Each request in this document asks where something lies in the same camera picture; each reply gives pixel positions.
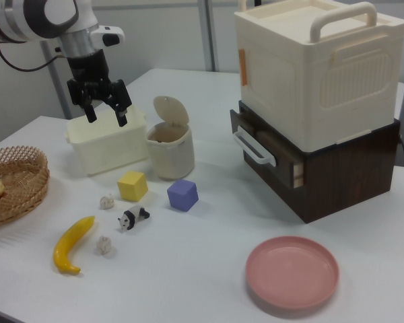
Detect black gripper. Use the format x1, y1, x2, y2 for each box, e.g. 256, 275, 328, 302
66, 50, 133, 128

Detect cream trash can with lid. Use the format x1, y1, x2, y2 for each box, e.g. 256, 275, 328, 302
145, 96, 196, 180

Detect cream open plastic box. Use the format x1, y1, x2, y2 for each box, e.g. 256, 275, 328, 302
64, 106, 149, 176

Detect yellow foam cube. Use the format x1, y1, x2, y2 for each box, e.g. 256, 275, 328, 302
116, 170, 148, 202

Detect toy panda figure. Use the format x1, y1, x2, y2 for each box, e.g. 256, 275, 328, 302
117, 205, 152, 233

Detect purple foam cube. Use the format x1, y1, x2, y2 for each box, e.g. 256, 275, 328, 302
166, 179, 199, 213

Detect woven wicker basket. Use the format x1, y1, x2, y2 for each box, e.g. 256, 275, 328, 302
0, 145, 51, 227

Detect yellow toy banana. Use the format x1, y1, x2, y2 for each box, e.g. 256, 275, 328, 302
53, 215, 96, 274

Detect orange tape strip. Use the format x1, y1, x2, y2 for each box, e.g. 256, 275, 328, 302
238, 48, 249, 87

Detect pink plastic plate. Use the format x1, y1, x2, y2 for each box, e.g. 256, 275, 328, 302
244, 236, 341, 310

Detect dark brown wooden cabinet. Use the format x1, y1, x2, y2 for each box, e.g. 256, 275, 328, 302
229, 100, 401, 225

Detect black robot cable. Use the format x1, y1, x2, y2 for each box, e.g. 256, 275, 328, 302
0, 40, 70, 72

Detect cream storage box with handle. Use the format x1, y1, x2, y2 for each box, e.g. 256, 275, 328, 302
234, 0, 404, 152

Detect brown drawer with white handle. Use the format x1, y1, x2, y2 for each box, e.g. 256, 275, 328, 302
229, 108, 306, 189

